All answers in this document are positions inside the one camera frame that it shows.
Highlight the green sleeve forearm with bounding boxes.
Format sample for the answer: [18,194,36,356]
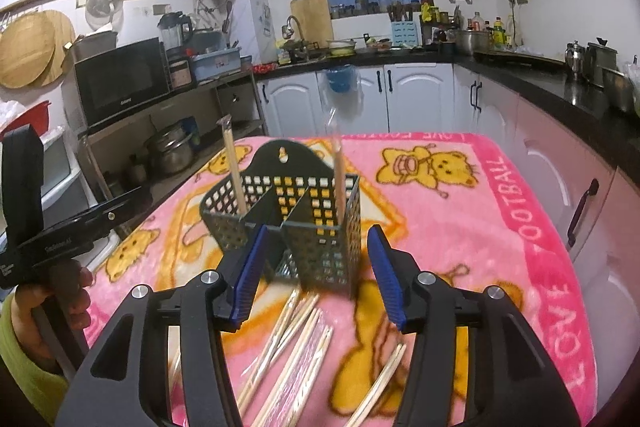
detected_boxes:
[1,295,68,426]

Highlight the white kitchen cabinets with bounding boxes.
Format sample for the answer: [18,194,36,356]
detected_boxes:
[258,62,639,404]

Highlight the left hand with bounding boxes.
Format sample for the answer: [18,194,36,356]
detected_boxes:
[10,265,94,373]

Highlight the red basin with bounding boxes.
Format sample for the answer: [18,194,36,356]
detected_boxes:
[1,101,51,136]

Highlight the steel pot on shelf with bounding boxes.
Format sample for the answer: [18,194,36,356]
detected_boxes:
[144,122,195,178]

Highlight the black microwave oven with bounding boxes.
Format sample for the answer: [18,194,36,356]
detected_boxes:
[62,38,169,130]

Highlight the pink cartoon bear blanket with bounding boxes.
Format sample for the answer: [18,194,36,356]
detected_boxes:
[87,133,597,426]

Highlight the round bamboo board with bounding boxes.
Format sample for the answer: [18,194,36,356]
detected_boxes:
[1,10,76,90]

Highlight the dark green utensil basket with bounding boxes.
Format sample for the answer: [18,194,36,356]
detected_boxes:
[200,140,361,299]

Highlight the blue grey dish box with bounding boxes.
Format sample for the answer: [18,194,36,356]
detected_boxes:
[191,48,241,82]

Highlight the glass pot lid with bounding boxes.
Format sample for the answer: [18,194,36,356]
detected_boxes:
[85,0,124,29]

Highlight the blender with black base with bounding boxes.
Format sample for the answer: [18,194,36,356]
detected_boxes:
[157,12,193,57]

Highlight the steel kettle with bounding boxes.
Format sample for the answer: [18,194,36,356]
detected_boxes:
[564,40,585,81]

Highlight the blue hanging bucket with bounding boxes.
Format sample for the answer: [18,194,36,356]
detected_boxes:
[324,64,357,94]

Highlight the wooden cutting board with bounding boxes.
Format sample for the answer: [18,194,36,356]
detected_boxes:
[290,0,334,49]

